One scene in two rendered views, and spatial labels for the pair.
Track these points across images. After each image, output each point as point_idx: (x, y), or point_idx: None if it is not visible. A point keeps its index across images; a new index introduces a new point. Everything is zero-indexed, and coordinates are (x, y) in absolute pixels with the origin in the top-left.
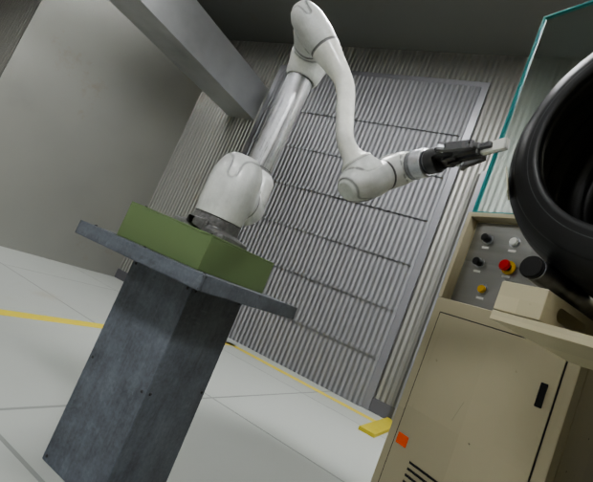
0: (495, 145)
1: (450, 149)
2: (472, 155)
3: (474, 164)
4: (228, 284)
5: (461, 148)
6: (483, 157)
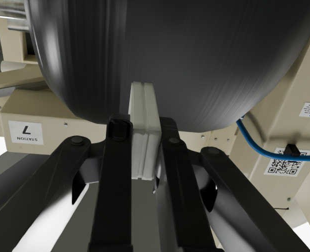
0: (129, 111)
1: None
2: (164, 188)
3: (272, 207)
4: None
5: (44, 169)
6: (183, 141)
